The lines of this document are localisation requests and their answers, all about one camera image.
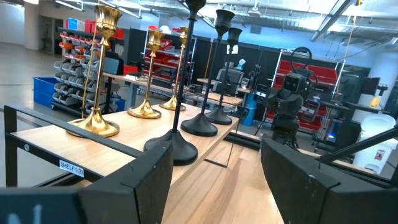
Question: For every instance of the wooden shelf riser black frame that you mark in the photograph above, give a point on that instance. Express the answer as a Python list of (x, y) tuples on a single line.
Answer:
[(77, 149)]

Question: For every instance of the black monitor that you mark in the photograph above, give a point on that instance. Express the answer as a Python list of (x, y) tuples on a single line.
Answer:
[(370, 85)]

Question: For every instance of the short gold candlestick holder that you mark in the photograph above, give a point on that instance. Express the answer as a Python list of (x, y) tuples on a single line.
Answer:
[(144, 111)]

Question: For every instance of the medium gold candlestick holder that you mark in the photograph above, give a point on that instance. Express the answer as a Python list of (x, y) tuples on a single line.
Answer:
[(94, 123)]

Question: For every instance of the tall gold candlestick holder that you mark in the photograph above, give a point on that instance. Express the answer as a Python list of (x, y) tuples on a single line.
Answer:
[(171, 105)]

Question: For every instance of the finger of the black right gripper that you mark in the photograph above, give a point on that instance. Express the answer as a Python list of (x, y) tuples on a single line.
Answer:
[(298, 101), (272, 98)]

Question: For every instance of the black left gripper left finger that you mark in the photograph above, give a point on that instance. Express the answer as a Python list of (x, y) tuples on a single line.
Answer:
[(124, 202)]

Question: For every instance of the black candlestick holder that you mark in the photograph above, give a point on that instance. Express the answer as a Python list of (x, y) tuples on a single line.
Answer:
[(218, 117), (199, 126), (174, 149)]

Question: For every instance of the blue water jug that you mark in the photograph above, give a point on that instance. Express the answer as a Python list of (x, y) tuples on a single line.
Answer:
[(249, 112)]

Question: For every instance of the shelving with red bins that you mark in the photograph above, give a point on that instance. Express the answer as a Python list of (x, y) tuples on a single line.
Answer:
[(164, 60)]

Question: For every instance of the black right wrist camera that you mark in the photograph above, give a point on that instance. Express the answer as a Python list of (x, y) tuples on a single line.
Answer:
[(292, 83)]

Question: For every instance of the wooden workbench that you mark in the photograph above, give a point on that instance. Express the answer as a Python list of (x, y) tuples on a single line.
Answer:
[(130, 80)]

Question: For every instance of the rack with grey bins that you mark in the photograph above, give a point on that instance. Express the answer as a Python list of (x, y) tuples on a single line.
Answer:
[(66, 77)]

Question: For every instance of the grey office chair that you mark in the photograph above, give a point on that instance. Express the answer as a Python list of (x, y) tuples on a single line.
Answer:
[(231, 79)]

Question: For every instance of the yellow container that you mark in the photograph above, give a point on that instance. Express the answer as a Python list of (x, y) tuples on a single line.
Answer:
[(375, 102)]

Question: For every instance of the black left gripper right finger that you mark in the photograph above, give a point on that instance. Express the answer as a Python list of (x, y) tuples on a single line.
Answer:
[(311, 199)]

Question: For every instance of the white plastic bin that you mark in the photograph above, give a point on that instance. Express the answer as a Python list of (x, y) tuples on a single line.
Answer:
[(377, 124)]

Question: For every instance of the blue plastic crate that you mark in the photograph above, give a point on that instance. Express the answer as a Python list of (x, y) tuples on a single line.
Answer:
[(43, 91)]

